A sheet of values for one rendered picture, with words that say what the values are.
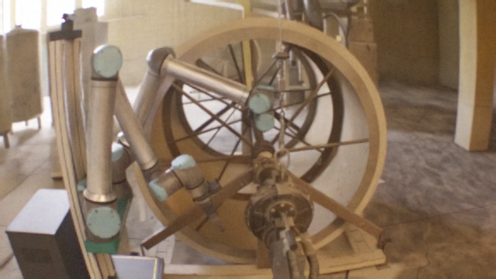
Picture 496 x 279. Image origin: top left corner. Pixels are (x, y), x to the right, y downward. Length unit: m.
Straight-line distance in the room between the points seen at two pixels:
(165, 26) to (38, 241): 11.24
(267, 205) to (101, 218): 0.69
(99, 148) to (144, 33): 11.50
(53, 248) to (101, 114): 0.84
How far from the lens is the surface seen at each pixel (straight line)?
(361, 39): 8.32
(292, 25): 2.30
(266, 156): 2.29
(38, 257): 1.99
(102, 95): 1.35
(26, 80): 7.96
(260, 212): 1.61
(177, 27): 12.61
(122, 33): 13.01
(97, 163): 1.41
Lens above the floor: 1.70
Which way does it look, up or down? 17 degrees down
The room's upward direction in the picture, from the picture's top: 1 degrees counter-clockwise
